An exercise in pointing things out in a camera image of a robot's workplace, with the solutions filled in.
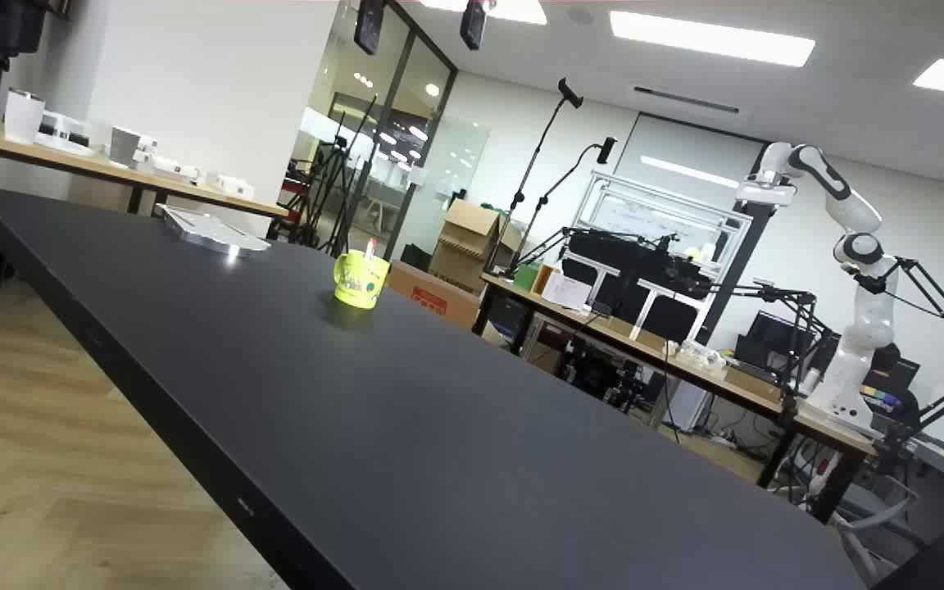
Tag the long wooden desk black legs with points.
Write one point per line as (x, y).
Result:
(703, 373)

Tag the black camera tripod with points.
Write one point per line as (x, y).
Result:
(343, 184)

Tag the stacked plain cardboard boxes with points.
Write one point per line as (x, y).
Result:
(470, 241)

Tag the black monitors on rack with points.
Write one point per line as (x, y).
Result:
(631, 266)

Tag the cardboard box with red print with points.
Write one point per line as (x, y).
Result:
(435, 296)

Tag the small white box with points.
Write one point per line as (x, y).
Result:
(133, 147)

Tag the black ceiling vent slot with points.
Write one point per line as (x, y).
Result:
(685, 99)

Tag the tall black boom stand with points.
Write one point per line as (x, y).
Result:
(539, 166)

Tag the short black boom stand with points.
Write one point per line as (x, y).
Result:
(560, 184)

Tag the black articulated arm with camera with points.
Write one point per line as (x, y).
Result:
(796, 308)

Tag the white flat device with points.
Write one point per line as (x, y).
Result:
(65, 128)

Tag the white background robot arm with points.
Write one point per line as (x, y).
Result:
(864, 252)

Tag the wooden side desk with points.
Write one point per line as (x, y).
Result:
(80, 166)

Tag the silver aluminium mounting plate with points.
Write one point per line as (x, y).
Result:
(207, 230)

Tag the long rectangular ceiling light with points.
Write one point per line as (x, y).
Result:
(714, 40)

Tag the grey office chair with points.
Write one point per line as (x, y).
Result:
(877, 512)

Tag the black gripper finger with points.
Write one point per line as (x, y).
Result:
(373, 26)
(472, 20)

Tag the yellow-green ceramic mug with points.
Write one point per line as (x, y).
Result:
(359, 284)

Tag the small green box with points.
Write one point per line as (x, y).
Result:
(527, 277)

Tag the white metal frame rack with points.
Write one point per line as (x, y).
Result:
(656, 207)

